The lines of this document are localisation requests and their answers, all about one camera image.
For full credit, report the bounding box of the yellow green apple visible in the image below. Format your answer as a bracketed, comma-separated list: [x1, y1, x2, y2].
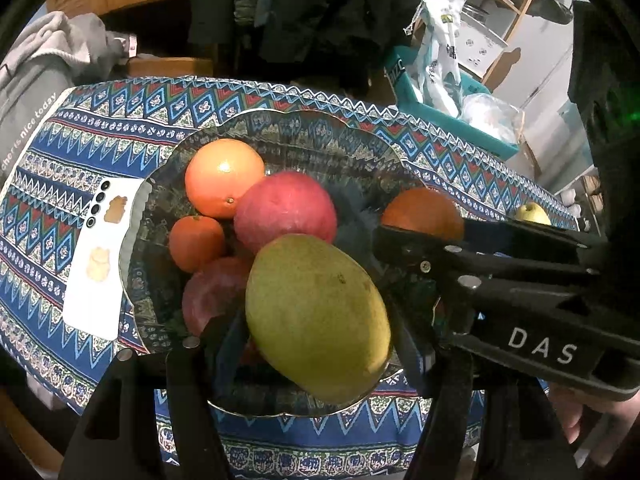
[514, 202, 551, 226]

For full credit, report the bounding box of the large red apple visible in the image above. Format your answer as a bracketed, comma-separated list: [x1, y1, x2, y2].
[182, 257, 250, 336]

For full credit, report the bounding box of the small tangerine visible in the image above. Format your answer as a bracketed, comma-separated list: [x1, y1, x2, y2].
[381, 188, 464, 240]

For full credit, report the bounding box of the large orange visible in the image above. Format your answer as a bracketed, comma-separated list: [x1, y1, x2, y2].
[168, 216, 226, 273]

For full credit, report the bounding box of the green yellow mango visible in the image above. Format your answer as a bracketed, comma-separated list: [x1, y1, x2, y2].
[245, 234, 392, 404]

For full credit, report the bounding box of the right hand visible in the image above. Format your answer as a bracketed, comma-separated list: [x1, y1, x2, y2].
[548, 384, 639, 467]

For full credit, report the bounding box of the white smartphone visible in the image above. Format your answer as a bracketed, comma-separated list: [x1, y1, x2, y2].
[63, 177, 151, 341]

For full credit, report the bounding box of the clear plastic bag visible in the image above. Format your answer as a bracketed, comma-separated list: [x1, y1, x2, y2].
[459, 93, 525, 144]

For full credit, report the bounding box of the glass fruit plate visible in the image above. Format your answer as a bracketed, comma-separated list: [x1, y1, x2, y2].
[120, 110, 420, 417]

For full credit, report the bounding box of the small red apple on plate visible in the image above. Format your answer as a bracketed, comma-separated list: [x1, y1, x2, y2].
[233, 171, 337, 254]

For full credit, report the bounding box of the orange on plate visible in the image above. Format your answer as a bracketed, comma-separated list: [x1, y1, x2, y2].
[184, 139, 265, 219]

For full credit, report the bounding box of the white rice bag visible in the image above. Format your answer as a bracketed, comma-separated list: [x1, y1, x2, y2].
[405, 0, 466, 118]

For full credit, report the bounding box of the white patterned box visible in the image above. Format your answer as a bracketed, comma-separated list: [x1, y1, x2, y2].
[456, 13, 508, 79]

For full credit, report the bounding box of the teal cardboard box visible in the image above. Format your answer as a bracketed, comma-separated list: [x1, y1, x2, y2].
[383, 45, 522, 162]

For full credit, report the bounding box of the patterned blue tablecloth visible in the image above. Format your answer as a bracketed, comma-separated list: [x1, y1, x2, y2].
[1, 77, 576, 479]

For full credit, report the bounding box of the dark hanging jacket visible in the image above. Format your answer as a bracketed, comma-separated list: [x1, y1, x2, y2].
[190, 0, 420, 99]

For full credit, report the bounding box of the grey hoodie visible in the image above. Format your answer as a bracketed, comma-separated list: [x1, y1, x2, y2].
[1, 11, 126, 180]

